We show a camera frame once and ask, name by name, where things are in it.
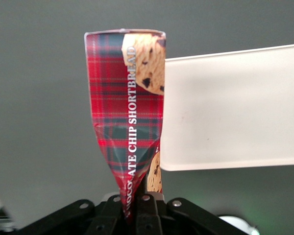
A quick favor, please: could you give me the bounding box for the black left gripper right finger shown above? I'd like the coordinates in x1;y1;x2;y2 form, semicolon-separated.
134;192;251;235

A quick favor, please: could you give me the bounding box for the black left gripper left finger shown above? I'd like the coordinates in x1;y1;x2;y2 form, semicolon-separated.
14;192;129;235

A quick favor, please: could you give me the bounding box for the red tartan cookie box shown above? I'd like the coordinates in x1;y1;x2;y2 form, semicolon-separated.
83;28;167;225

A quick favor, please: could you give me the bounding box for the beige rectangular plastic tray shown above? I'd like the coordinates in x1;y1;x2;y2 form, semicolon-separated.
160;43;294;172

